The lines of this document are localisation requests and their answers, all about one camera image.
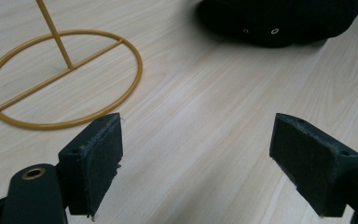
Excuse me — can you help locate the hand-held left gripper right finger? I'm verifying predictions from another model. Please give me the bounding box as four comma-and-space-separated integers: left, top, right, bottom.
268, 112, 358, 218

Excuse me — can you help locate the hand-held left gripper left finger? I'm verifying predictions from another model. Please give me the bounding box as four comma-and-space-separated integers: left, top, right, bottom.
57, 112, 124, 218

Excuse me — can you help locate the gold metal hat stand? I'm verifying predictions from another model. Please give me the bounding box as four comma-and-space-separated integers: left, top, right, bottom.
0, 0, 144, 131

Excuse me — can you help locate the black cap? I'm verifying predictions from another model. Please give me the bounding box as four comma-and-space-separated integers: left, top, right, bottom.
195, 0, 358, 49

